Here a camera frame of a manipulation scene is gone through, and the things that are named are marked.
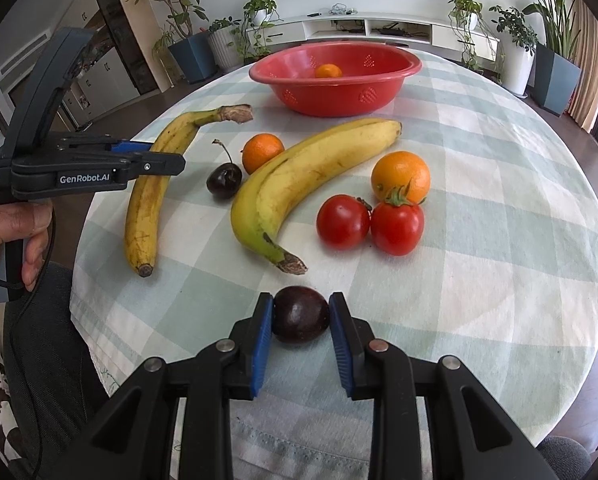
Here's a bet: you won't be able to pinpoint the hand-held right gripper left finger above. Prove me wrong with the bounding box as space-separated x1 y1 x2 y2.
41 291 276 480

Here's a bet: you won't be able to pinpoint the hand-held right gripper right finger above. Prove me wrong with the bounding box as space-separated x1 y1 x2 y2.
328 291 562 480

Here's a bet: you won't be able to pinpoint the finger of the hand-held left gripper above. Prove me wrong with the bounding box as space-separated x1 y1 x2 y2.
56 135 154 157
126 152 186 178

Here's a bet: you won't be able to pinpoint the small yellow banana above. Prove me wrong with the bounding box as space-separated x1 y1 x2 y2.
124 104 254 278

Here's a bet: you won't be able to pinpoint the dark purple plum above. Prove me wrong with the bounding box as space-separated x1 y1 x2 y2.
273 285 330 345

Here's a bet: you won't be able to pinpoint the dark red cherry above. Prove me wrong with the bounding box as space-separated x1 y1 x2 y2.
206 139 243 202

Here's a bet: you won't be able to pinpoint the large yellow banana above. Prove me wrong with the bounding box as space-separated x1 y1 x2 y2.
230 118 403 276

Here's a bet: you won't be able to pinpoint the red tomato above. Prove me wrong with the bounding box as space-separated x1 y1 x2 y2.
316 194 372 251
370 185 426 257

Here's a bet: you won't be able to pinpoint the red plastic bowl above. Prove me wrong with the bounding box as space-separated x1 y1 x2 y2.
249 41 423 118

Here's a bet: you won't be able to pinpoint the large round orange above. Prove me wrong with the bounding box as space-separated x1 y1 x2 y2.
371 150 432 205

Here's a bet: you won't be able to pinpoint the person's left hand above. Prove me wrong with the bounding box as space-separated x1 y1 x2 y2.
0 195 54 291

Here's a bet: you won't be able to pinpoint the tall tree in blue pot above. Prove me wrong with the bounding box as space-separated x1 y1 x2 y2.
134 0 217 85

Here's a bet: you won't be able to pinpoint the plant in white ribbed pot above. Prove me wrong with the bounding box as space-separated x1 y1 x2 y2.
206 17 244 73

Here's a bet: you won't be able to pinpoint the green white checkered tablecloth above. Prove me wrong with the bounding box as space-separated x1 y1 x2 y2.
72 42 598 480

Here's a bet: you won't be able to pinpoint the white floral under cloth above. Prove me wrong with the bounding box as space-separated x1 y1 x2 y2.
86 345 122 398

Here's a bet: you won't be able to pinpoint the trailing pothos in white pot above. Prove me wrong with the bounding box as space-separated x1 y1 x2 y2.
231 0 284 63
448 0 504 78

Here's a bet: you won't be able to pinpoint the white television cabinet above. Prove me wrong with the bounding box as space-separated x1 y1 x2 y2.
246 14 502 56

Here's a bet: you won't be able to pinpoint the bushy plant in white pot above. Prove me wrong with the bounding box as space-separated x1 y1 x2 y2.
489 5 540 97

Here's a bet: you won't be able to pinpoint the large-leaf plant in grey pot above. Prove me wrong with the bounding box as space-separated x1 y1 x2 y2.
508 0 584 116

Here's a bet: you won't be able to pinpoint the beige curtain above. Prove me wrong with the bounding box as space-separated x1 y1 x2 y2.
566 0 598 136

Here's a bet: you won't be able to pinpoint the tall wall cabinet unit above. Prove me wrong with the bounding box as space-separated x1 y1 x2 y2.
0 0 162 161

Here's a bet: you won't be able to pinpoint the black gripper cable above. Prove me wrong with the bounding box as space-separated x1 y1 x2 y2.
6 215 57 480

